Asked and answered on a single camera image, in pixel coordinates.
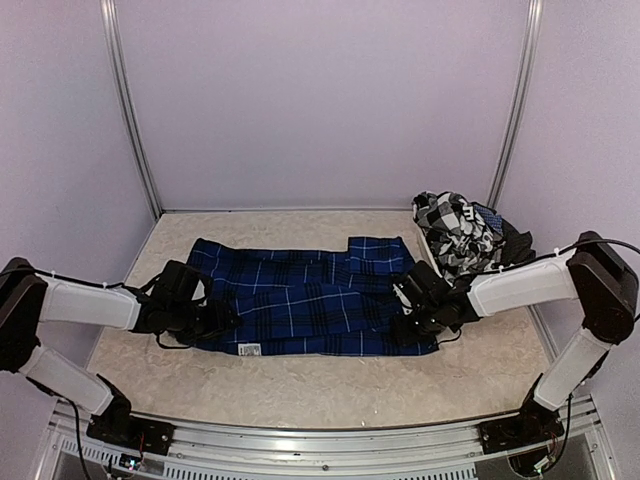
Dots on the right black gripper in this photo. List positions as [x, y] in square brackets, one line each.
[403, 334]

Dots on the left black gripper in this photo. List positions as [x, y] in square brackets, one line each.
[219, 321]

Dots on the blue plaid long sleeve shirt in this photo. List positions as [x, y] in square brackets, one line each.
[296, 302]

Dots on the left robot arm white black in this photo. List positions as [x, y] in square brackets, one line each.
[179, 301]

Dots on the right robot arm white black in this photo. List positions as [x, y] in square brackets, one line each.
[589, 271]

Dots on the white plastic basin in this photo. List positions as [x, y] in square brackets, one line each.
[425, 250]

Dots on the grey black patterned shirt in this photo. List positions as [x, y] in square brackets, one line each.
[468, 238]

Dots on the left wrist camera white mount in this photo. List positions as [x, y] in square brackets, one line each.
[202, 291]

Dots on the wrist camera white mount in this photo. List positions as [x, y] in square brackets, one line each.
[202, 291]
[408, 307]

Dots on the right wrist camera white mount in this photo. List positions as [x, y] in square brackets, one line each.
[408, 307]

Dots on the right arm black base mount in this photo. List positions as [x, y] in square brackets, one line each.
[517, 431]

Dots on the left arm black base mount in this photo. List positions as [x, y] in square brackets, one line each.
[137, 433]

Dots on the front aluminium rail base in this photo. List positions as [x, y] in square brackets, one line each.
[201, 450]

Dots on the right aluminium frame post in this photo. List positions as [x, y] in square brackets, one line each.
[518, 101]

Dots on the aluminium frame post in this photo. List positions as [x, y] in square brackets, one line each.
[518, 101]
[114, 45]

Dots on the left aluminium frame post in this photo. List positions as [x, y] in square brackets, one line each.
[114, 45]

